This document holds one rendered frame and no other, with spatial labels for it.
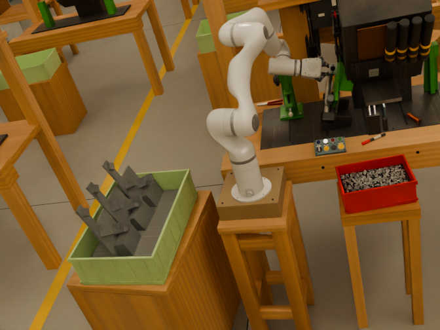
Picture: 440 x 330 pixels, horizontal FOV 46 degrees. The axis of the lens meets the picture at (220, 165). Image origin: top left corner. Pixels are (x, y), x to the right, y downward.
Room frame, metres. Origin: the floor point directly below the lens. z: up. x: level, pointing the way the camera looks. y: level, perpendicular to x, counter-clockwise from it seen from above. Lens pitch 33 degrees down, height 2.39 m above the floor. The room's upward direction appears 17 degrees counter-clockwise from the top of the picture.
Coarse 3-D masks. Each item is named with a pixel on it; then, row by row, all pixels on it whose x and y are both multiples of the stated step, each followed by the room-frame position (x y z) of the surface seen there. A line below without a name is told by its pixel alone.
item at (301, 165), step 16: (416, 128) 2.07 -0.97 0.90; (432, 128) 2.03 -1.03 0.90; (304, 144) 2.22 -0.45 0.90; (352, 144) 2.10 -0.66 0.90; (368, 144) 2.06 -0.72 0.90; (384, 144) 2.02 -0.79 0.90; (400, 144) 1.98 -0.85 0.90; (416, 144) 1.95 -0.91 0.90; (432, 144) 1.93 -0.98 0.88; (224, 160) 2.29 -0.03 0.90; (272, 160) 2.16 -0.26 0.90; (288, 160) 2.12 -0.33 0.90; (304, 160) 2.10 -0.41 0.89; (320, 160) 2.08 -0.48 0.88; (336, 160) 2.05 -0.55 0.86; (352, 160) 2.03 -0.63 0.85; (416, 160) 1.95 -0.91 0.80; (432, 160) 1.93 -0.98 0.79; (224, 176) 2.21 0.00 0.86; (288, 176) 2.12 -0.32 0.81; (304, 176) 2.10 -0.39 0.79; (320, 176) 2.08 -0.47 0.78; (336, 176) 2.06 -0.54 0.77
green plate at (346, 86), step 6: (342, 60) 2.27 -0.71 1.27; (342, 66) 2.26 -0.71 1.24; (342, 72) 2.26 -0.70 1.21; (336, 78) 2.32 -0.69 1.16; (342, 78) 2.27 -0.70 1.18; (336, 84) 2.29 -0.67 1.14; (342, 84) 2.27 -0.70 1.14; (348, 84) 2.26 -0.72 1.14; (336, 90) 2.26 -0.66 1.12; (342, 90) 2.27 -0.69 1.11; (348, 90) 2.26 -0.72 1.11
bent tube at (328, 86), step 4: (332, 64) 2.36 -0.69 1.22; (336, 64) 2.36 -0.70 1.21; (332, 68) 2.38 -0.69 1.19; (336, 68) 2.35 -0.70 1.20; (336, 72) 2.33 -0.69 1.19; (328, 76) 2.41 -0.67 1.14; (332, 76) 2.40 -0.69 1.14; (328, 80) 2.41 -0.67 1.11; (328, 84) 2.41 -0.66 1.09; (328, 88) 2.40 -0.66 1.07; (328, 92) 2.39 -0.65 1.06; (324, 108) 2.35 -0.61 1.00; (328, 108) 2.33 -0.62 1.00; (328, 112) 2.31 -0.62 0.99
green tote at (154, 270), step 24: (192, 192) 2.17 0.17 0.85; (96, 216) 2.07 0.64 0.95; (168, 216) 1.89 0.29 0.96; (96, 240) 2.00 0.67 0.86; (168, 240) 1.81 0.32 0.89; (72, 264) 1.80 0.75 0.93; (96, 264) 1.75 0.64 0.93; (120, 264) 1.71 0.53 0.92; (144, 264) 1.67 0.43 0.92; (168, 264) 1.74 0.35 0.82
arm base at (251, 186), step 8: (256, 160) 1.91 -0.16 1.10; (232, 168) 1.93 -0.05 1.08; (240, 168) 1.89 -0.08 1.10; (248, 168) 1.88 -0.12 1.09; (256, 168) 1.90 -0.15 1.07; (240, 176) 1.89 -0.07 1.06; (248, 176) 1.88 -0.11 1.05; (256, 176) 1.89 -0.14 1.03; (240, 184) 1.90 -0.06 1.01; (248, 184) 1.88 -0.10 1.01; (256, 184) 1.88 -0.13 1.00; (264, 184) 1.94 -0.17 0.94; (232, 192) 1.94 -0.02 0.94; (240, 192) 1.91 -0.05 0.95; (248, 192) 1.86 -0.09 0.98; (256, 192) 1.88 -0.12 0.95; (264, 192) 1.87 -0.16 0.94; (240, 200) 1.87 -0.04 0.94; (248, 200) 1.85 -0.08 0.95; (256, 200) 1.84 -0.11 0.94
